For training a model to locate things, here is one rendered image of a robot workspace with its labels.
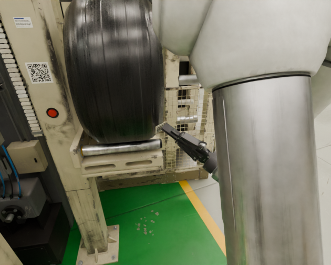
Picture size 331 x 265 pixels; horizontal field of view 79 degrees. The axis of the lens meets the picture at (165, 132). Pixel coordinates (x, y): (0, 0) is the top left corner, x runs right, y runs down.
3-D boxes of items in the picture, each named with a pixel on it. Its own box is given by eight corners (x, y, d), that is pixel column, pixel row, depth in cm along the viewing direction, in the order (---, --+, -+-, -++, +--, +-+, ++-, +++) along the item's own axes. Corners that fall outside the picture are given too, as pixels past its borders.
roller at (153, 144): (82, 157, 87) (79, 155, 82) (82, 147, 88) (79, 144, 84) (161, 149, 92) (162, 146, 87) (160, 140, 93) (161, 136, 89)
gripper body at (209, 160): (215, 170, 63) (192, 152, 66) (208, 177, 71) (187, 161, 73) (227, 153, 66) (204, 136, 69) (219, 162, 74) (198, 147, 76)
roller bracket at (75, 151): (74, 169, 82) (68, 150, 77) (89, 123, 116) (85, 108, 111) (82, 169, 83) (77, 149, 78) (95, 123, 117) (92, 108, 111)
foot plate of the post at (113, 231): (75, 269, 127) (73, 266, 125) (83, 230, 150) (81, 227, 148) (117, 262, 131) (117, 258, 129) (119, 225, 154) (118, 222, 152)
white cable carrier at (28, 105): (33, 136, 85) (-20, 4, 61) (38, 131, 90) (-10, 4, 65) (44, 135, 86) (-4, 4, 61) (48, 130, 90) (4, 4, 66)
